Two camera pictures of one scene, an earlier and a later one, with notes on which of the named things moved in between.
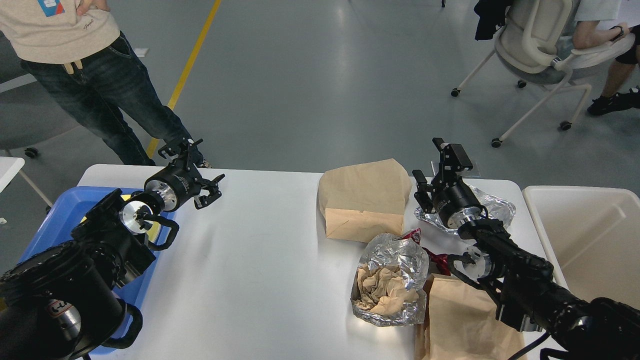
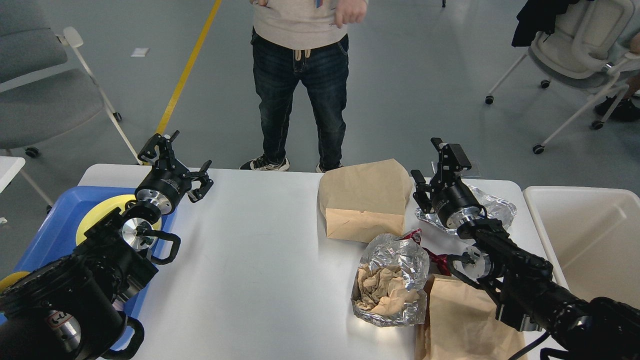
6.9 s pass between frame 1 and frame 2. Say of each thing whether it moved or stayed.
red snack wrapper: stayed
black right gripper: stayed
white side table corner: stayed
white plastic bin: stayed
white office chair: moved
